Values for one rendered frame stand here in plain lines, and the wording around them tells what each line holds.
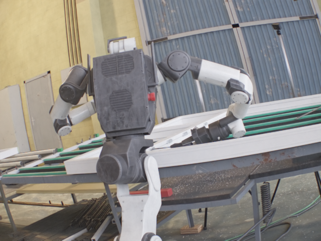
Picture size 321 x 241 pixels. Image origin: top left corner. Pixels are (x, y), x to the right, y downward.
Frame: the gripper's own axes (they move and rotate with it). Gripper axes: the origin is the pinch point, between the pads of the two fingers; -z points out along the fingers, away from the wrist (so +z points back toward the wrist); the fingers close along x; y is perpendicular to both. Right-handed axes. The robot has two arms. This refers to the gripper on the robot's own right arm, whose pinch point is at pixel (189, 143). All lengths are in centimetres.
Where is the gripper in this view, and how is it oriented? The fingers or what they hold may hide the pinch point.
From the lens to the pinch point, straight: 224.8
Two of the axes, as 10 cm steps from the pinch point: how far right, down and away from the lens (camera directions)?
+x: -4.4, -6.2, -6.5
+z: 8.9, -4.0, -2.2
